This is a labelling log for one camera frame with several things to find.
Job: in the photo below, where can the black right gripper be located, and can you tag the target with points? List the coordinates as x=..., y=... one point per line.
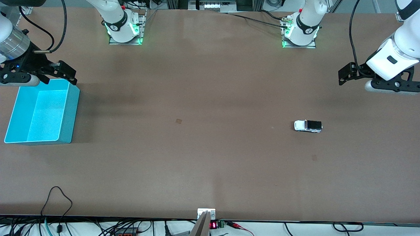
x=33, y=61

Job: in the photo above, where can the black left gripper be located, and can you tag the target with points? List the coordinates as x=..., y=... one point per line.
x=360, y=72

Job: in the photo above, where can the white jeep toy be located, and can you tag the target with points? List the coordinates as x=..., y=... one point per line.
x=302, y=125

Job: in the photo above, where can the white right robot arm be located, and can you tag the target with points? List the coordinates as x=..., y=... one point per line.
x=119, y=29

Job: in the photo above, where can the turquoise plastic bin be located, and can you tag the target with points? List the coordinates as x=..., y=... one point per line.
x=42, y=111

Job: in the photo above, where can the aluminium corner profile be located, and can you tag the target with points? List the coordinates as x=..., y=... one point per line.
x=400, y=17
x=27, y=10

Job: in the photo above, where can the lit control box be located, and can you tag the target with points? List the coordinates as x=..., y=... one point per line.
x=213, y=6

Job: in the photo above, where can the black power strip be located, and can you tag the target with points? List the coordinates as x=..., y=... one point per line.
x=124, y=233

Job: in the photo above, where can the red alligator clip lead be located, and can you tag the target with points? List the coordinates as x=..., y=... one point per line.
x=236, y=225

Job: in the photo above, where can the red digit display module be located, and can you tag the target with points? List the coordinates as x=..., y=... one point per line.
x=213, y=225

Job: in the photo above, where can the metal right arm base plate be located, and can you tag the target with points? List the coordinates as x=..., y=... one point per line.
x=142, y=19

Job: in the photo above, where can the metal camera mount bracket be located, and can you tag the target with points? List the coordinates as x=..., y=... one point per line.
x=200, y=229

